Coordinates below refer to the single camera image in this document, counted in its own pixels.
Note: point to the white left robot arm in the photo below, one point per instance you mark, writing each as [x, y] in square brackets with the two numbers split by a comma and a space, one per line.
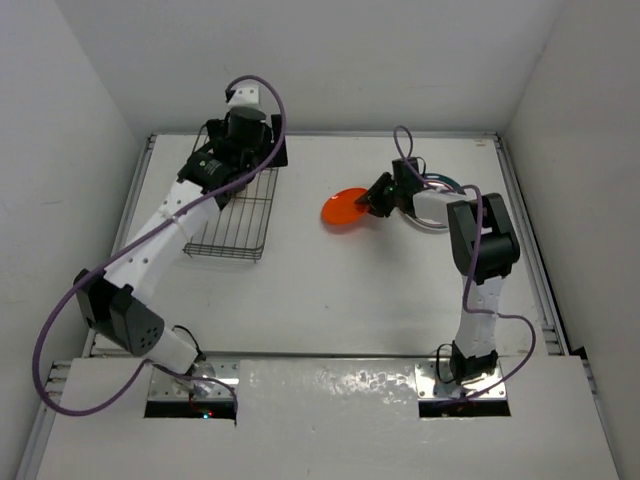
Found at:
[115, 301]

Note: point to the orange plate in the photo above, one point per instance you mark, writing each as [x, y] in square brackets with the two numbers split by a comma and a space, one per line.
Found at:
[340, 211]

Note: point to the wire dish rack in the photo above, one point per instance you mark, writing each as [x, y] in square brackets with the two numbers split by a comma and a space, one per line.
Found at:
[240, 229]

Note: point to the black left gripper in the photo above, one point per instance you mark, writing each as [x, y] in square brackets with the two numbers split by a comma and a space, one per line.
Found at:
[267, 148]

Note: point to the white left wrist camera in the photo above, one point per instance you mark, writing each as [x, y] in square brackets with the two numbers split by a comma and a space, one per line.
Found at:
[243, 96]

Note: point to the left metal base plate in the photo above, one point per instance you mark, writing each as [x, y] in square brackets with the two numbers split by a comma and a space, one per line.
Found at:
[213, 381]

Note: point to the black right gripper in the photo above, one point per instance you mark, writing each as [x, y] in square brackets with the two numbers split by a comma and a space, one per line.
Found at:
[374, 199]

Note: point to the white foam cover board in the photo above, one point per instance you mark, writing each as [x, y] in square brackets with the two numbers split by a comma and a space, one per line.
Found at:
[317, 419]

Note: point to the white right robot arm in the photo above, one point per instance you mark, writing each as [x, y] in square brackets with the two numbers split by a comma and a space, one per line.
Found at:
[484, 248]

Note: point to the white plate teal rim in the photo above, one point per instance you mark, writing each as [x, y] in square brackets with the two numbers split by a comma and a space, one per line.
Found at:
[428, 207]

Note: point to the metal base plate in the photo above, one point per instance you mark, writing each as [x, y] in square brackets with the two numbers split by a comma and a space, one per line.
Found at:
[431, 386]
[213, 381]

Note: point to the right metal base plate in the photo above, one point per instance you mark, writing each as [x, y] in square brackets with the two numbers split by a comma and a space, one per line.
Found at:
[431, 386]

